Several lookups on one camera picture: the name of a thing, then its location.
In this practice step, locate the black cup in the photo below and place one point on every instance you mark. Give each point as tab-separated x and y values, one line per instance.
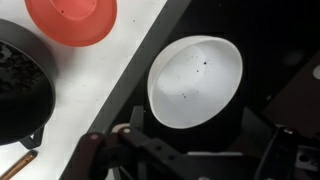
30	113

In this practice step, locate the orange plastic cup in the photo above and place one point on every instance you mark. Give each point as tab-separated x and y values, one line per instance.
73	23

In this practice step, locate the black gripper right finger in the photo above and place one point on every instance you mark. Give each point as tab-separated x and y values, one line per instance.
278	156

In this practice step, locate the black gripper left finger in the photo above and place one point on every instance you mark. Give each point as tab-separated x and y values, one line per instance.
146	146

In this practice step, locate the wooden spoon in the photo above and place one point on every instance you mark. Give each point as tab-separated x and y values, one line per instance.
20	163

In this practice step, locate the dark food pieces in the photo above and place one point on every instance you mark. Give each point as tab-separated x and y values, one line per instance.
16	70

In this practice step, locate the small white bowl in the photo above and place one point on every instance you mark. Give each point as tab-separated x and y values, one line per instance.
196	83

